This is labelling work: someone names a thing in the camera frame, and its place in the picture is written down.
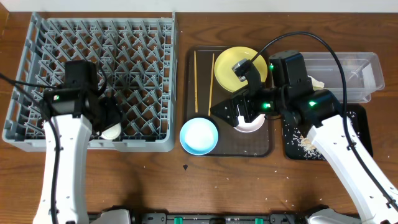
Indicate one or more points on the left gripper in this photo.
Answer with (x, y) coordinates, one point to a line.
(109, 113)

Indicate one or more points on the grey dish rack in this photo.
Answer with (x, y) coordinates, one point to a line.
(139, 57)

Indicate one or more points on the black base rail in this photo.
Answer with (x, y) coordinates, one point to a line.
(164, 217)

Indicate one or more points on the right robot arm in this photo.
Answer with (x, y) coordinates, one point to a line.
(321, 118)

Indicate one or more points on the clear plastic bin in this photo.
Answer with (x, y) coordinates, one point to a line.
(362, 70)

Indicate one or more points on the light blue bowl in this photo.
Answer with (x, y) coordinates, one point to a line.
(199, 136)

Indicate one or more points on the yellow plate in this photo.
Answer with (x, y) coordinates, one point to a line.
(224, 74)

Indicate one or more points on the black waste tray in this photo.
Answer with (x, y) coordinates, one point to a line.
(359, 122)

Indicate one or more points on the rice and food scraps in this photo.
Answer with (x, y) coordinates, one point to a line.
(298, 147)

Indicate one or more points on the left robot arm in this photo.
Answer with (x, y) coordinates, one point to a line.
(73, 112)

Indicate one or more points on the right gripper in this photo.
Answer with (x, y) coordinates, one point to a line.
(244, 101)

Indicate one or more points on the dark brown serving tray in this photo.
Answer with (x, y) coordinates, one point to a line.
(231, 143)

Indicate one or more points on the wooden chopstick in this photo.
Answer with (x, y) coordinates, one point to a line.
(211, 84)
(195, 80)

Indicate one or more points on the pale pink bowl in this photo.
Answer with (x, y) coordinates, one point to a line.
(245, 127)

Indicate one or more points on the white napkin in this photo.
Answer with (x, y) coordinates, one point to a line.
(317, 85)

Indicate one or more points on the small white cup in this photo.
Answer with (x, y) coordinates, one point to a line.
(112, 132)

